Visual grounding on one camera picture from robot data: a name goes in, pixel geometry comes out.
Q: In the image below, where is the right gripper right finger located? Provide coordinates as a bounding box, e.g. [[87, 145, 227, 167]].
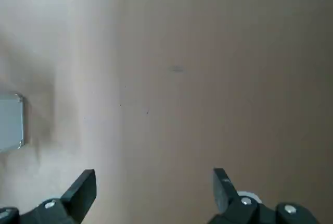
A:
[[208, 168, 319, 224]]

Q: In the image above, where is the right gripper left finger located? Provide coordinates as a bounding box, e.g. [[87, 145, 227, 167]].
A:
[[0, 169, 97, 224]]

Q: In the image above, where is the silver aluminium first-aid case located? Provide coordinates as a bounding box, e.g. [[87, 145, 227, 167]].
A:
[[0, 93, 25, 153]]

